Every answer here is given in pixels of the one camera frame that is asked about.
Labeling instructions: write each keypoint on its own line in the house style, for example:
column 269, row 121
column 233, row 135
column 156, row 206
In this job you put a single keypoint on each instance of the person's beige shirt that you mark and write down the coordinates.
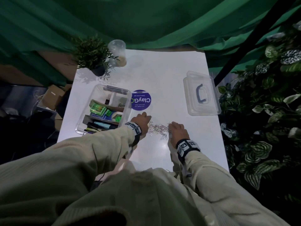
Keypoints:
column 141, row 200

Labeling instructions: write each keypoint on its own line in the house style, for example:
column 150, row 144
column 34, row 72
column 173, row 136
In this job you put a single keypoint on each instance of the blue round card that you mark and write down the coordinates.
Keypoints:
column 141, row 101

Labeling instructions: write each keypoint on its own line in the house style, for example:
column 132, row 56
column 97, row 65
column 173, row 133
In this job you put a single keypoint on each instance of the clear plastic storage box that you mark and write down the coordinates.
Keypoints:
column 98, row 94

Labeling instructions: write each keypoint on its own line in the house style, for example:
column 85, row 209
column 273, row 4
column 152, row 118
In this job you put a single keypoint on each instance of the clear plastic box lid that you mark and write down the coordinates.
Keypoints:
column 211, row 108

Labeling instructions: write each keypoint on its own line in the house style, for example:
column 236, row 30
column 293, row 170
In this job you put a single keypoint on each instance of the clear plastic cup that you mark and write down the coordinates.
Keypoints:
column 116, row 47

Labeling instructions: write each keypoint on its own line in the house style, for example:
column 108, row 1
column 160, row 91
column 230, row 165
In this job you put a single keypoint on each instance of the pile of markers and pens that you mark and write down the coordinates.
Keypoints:
column 98, row 129

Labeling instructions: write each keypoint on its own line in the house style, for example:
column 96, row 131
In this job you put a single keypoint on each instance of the pile of silver paper clips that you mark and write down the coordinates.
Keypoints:
column 157, row 128

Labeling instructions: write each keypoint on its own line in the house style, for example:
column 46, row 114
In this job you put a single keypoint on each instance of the person's right forearm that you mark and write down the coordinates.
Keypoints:
column 230, row 193

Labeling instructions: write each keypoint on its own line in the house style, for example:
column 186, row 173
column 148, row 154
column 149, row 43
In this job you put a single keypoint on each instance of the small potted green plant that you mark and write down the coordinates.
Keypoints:
column 91, row 54

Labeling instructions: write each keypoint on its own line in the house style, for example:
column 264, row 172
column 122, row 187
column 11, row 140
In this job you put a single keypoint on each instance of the person's right hand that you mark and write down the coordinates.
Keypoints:
column 178, row 134

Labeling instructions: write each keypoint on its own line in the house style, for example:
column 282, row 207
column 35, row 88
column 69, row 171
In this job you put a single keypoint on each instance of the clear tape roll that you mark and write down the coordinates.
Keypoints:
column 117, row 114

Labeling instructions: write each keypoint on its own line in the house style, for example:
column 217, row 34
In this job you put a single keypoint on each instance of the green fabric curtain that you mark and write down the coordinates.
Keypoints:
column 129, row 18

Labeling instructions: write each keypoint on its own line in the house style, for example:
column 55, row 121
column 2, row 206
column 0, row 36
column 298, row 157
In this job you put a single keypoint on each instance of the black metal pole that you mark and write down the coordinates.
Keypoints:
column 254, row 39

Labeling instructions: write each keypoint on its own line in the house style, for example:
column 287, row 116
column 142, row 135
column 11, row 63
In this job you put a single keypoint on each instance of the person's left hand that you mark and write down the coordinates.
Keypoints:
column 142, row 121

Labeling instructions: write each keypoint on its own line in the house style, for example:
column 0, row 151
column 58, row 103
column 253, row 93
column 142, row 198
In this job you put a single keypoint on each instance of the person's left forearm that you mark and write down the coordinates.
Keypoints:
column 70, row 167

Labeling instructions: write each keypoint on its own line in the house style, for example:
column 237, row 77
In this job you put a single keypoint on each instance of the thin green sticky note pad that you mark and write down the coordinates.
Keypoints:
column 108, row 112

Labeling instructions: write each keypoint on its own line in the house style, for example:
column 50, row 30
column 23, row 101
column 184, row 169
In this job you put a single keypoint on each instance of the white table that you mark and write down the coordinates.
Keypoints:
column 164, row 72

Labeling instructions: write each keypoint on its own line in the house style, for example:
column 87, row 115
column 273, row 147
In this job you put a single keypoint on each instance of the small open cardboard box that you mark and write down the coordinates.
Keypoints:
column 51, row 96

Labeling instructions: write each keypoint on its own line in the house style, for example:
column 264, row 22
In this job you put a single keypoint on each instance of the teal highlighter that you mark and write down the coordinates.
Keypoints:
column 102, row 125

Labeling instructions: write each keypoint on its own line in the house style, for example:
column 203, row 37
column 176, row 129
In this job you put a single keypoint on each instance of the leafy green foliage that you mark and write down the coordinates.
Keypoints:
column 263, row 115

